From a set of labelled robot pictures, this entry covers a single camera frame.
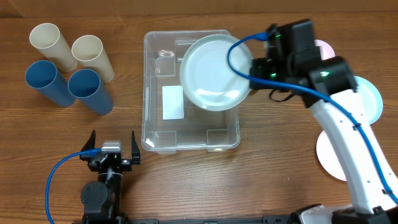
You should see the pink plate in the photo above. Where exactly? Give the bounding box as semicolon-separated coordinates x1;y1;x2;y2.
316;131;346;182

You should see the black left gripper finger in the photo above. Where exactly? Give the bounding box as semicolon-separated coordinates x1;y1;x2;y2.
131;131;141;164
81;130;96;152

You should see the clear plastic storage bin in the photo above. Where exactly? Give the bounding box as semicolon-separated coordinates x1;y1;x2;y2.
141;30;240;154

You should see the pink small bowl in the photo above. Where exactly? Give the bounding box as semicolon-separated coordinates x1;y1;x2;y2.
315;40;335;60

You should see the white label in bin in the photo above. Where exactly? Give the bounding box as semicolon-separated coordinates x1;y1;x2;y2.
162;86;184;120

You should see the beige cup rear left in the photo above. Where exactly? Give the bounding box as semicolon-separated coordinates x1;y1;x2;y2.
29;23;78;72

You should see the blue cup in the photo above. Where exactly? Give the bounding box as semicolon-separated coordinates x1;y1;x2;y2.
25;60;76;107
68;69;114;115

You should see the grey-white plate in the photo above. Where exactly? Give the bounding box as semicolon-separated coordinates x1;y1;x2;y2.
180;34;253;111

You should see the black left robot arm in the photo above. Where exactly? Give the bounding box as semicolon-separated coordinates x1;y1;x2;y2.
80;131;141;223

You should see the beige cup rear right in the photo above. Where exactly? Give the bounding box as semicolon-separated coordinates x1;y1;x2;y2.
72;35;115;83

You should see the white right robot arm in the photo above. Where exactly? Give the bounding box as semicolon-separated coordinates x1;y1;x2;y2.
248;20;397;223

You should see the light blue plate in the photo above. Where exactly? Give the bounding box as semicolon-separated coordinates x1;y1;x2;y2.
354;76;384;124

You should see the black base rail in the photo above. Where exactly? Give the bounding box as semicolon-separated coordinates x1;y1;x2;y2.
127;215;293;224

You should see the beige cup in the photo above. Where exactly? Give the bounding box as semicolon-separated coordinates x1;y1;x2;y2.
72;35;115;83
29;23;78;72

